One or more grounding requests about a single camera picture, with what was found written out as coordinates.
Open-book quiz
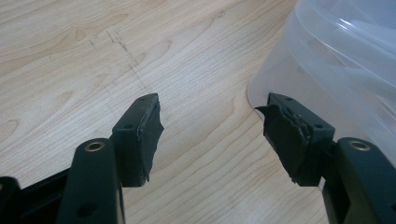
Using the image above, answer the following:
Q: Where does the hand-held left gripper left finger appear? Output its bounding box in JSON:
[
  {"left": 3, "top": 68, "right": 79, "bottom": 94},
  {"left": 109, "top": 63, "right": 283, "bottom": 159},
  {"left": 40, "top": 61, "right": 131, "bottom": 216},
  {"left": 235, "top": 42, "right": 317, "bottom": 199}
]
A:
[{"left": 110, "top": 92, "right": 165, "bottom": 189}]

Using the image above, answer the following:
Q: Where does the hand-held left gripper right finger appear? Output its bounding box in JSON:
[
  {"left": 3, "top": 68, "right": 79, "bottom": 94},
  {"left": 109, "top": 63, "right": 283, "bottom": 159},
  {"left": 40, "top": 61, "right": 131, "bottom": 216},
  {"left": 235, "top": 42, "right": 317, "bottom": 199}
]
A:
[{"left": 254, "top": 91, "right": 337, "bottom": 188}]

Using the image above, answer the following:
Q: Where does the clear plastic storage box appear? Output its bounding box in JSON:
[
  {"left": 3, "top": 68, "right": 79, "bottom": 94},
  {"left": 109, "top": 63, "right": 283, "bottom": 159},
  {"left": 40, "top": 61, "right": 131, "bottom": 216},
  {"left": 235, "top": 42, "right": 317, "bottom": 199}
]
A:
[{"left": 246, "top": 0, "right": 396, "bottom": 169}]

